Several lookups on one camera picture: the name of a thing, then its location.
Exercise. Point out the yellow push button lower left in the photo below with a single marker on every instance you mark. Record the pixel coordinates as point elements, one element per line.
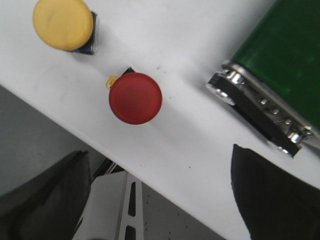
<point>66,25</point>

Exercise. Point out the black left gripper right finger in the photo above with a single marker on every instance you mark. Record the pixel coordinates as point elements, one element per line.
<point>273,204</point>

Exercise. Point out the white table leg frame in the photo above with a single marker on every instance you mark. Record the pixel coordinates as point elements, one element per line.
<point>114,209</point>

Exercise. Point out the aluminium conveyor side rail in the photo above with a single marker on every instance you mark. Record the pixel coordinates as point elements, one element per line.
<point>296,128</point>

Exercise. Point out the black drive belt with pulleys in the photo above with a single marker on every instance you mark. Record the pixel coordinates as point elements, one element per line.
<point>234,97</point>

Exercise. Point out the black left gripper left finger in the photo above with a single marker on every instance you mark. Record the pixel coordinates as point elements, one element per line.
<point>49,206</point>

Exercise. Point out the red push button middle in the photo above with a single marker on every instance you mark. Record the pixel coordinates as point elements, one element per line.
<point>134,97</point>

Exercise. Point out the green conveyor belt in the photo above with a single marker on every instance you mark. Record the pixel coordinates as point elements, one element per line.
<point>283,51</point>

